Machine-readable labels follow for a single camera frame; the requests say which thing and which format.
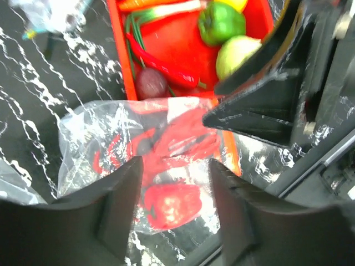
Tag red toy lobster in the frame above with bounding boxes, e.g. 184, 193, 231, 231
93, 106, 222, 178

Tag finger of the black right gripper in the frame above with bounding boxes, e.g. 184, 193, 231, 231
203, 76, 302, 147

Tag yellow toy lemon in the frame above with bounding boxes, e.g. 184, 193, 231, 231
216, 0, 248, 13

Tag clear blue-zip bag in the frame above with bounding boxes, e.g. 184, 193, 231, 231
8, 0, 92, 40

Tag clear orange-zip bag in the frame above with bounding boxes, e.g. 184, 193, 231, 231
57, 97, 241, 234

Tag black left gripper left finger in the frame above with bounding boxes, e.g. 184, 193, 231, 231
1, 157, 143, 265

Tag orange toy carrot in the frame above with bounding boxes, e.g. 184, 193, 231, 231
118, 0, 180, 12

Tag green toy bell pepper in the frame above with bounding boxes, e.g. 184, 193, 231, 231
197, 1, 246, 47

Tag red toy chili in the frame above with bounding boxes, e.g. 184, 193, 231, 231
126, 33, 207, 89

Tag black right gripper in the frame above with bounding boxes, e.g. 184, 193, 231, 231
214, 1, 354, 150

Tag green toy scallion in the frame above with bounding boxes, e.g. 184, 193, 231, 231
125, 1, 202, 74

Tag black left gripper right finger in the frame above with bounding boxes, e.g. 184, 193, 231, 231
209, 159, 354, 265

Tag red plastic bin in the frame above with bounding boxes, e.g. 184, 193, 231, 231
108, 1, 273, 100

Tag pale green toy cabbage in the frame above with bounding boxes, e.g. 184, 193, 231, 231
216, 35, 262, 80

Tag purple toy onion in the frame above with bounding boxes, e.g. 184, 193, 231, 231
135, 68, 168, 100

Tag red toy bell pepper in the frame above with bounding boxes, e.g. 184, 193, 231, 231
144, 183, 202, 231

